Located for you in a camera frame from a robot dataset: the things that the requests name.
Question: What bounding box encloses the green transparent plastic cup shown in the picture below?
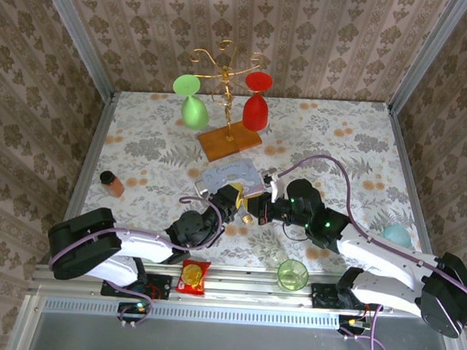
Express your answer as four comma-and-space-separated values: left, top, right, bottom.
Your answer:
275, 258, 311, 294

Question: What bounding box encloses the green plastic wine glass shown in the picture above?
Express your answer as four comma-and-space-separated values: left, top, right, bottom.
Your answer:
169, 74, 213, 132

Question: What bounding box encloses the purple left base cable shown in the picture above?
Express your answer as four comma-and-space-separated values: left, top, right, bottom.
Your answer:
117, 282, 157, 330

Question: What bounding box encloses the aluminium frame post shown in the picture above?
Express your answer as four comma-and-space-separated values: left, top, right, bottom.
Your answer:
28, 0, 122, 100
387, 0, 467, 116

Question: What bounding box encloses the grey slotted cable duct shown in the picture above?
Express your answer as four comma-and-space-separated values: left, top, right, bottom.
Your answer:
39, 294, 351, 333

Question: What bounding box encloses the floral tablecloth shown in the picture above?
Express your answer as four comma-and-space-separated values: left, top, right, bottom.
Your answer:
60, 82, 435, 293

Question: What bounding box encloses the aluminium mounting rail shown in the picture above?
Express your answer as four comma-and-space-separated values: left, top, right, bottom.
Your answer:
27, 254, 430, 318

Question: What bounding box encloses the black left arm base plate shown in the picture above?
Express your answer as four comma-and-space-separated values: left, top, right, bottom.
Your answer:
100, 269, 173, 302

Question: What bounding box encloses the right black control board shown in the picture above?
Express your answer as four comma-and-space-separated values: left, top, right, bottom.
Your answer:
337, 313, 372, 332

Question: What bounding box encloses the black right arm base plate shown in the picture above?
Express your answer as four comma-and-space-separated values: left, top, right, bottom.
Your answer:
309, 281, 350, 310

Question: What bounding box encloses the aluminium table side rail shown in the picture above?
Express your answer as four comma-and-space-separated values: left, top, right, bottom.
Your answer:
32, 89, 119, 279
378, 105, 447, 260

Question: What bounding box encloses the teal ball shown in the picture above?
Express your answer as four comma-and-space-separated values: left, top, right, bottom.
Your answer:
379, 223, 415, 251

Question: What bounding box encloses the orange bottle with black cap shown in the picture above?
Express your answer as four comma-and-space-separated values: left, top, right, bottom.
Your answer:
98, 169, 127, 199

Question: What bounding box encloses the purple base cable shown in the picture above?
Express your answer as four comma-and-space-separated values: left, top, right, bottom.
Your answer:
340, 302, 396, 350
117, 282, 157, 330

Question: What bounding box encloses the blue cartoon pouch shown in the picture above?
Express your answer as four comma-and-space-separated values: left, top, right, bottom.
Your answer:
199, 156, 268, 204

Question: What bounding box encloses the red plastic wine glass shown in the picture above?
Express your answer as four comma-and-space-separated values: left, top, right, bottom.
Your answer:
241, 70, 275, 133

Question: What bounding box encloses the grey metal shelf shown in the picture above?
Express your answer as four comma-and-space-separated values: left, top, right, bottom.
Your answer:
6, 294, 467, 350

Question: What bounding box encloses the red snack packet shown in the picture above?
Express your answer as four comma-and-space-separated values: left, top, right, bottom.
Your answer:
174, 258, 212, 298

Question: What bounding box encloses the left black control board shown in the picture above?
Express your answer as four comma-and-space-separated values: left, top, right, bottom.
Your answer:
116, 300, 150, 318

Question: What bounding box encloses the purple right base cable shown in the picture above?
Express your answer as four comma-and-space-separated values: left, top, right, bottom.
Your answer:
340, 302, 396, 350

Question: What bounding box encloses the gold wire rack wooden base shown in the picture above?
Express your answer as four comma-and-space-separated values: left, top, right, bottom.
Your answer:
181, 36, 269, 165

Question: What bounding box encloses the black control board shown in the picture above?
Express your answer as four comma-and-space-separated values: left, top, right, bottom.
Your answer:
116, 300, 150, 318
337, 313, 372, 332

